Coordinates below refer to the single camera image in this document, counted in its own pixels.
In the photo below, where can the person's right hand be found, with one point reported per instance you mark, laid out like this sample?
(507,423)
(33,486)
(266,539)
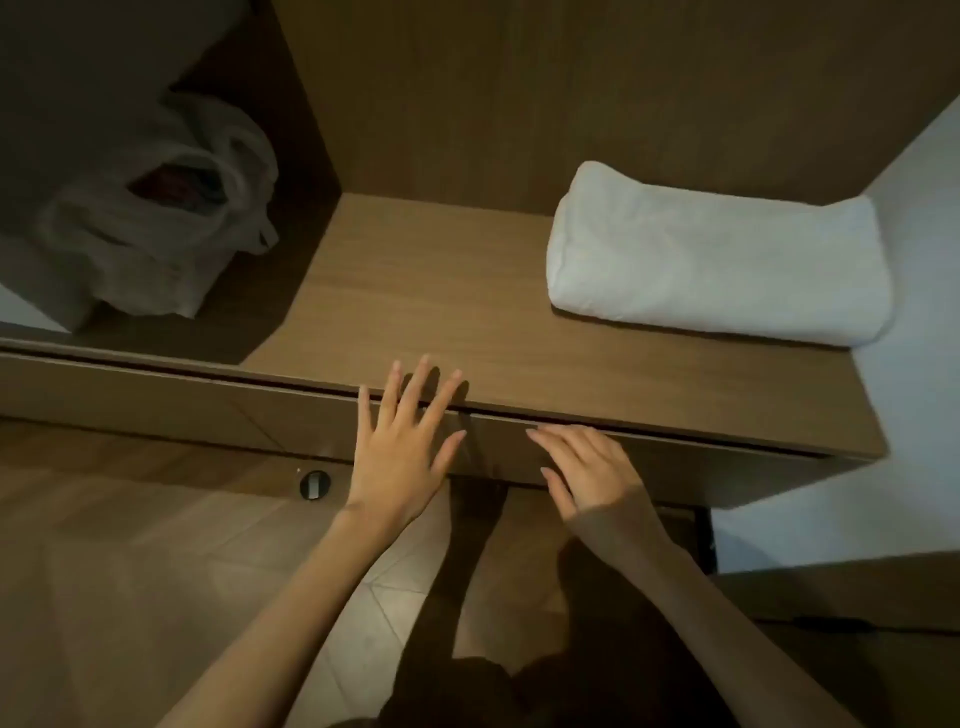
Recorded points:
(600,487)

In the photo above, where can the person's left hand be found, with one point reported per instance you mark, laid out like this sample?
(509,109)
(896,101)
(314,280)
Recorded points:
(394,472)

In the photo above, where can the white towel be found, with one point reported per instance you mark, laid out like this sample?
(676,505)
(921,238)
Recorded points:
(712,255)

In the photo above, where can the person's right forearm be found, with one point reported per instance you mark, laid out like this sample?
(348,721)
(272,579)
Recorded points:
(720,645)

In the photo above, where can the person's left forearm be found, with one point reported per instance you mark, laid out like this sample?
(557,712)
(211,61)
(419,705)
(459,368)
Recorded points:
(300,622)

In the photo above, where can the person's dark trousers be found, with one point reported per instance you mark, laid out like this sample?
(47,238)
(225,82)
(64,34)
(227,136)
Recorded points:
(622,675)

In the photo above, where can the black door hinge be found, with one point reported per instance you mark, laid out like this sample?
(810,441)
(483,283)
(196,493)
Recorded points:
(832,624)

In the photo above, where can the white plastic bag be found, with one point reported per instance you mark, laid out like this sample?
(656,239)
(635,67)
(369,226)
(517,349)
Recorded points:
(150,247)

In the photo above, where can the wooden back panel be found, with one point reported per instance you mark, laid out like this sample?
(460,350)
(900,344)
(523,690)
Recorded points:
(600,90)

